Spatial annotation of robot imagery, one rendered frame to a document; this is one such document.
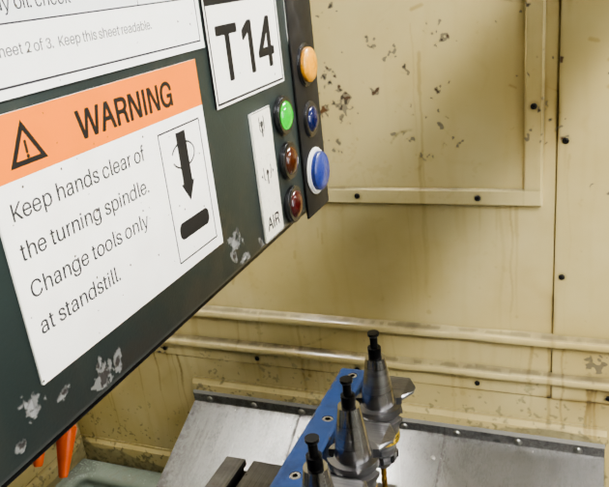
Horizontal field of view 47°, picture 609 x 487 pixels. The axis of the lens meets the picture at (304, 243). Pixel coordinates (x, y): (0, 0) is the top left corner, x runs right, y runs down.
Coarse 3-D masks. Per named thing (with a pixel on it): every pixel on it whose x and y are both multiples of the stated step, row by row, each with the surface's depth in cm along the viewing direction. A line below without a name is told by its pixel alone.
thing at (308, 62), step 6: (306, 48) 50; (306, 54) 50; (312, 54) 51; (306, 60) 50; (312, 60) 51; (306, 66) 50; (312, 66) 51; (306, 72) 50; (312, 72) 51; (306, 78) 51; (312, 78) 51
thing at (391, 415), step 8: (360, 400) 94; (400, 400) 93; (392, 408) 91; (400, 408) 91; (368, 416) 90; (376, 416) 90; (384, 416) 90; (392, 416) 90; (400, 416) 92; (392, 424) 90
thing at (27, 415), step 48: (288, 48) 49; (48, 96) 28; (288, 96) 49; (240, 144) 43; (240, 192) 43; (0, 240) 26; (240, 240) 43; (0, 288) 26; (192, 288) 38; (0, 336) 26; (144, 336) 34; (0, 384) 26; (48, 384) 28; (96, 384) 31; (0, 432) 26; (48, 432) 28; (0, 480) 26
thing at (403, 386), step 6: (396, 378) 99; (402, 378) 99; (408, 378) 98; (396, 384) 97; (402, 384) 97; (408, 384) 97; (360, 390) 97; (396, 390) 96; (402, 390) 96; (408, 390) 96; (414, 390) 96; (402, 396) 95
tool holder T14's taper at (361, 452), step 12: (360, 408) 80; (336, 420) 81; (348, 420) 80; (360, 420) 80; (336, 432) 81; (348, 432) 80; (360, 432) 80; (336, 444) 82; (348, 444) 80; (360, 444) 81; (336, 456) 82; (348, 456) 81; (360, 456) 81
